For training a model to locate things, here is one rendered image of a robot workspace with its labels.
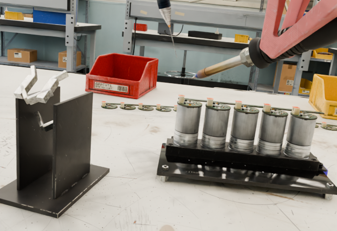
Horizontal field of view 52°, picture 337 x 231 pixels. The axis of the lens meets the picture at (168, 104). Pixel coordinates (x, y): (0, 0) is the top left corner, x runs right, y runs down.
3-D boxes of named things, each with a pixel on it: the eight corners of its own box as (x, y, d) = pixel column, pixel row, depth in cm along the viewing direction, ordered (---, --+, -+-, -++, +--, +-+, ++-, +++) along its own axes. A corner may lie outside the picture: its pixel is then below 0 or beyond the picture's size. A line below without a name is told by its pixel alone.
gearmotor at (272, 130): (282, 165, 34) (291, 115, 33) (257, 162, 34) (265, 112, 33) (276, 155, 36) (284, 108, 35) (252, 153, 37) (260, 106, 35)
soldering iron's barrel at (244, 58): (195, 83, 32) (254, 63, 27) (192, 67, 32) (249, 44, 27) (206, 82, 33) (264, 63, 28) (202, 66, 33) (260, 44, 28)
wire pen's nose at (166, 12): (161, 26, 31) (157, 9, 31) (173, 22, 31) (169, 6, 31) (164, 26, 30) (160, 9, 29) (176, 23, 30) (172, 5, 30)
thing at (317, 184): (309, 168, 37) (311, 158, 37) (338, 202, 30) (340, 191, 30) (161, 152, 38) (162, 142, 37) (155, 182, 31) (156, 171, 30)
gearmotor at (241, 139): (253, 162, 34) (262, 112, 33) (228, 159, 34) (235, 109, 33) (248, 153, 37) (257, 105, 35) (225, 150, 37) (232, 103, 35)
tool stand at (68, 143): (14, 226, 29) (-61, 151, 21) (69, 134, 35) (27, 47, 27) (76, 244, 28) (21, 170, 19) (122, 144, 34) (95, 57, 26)
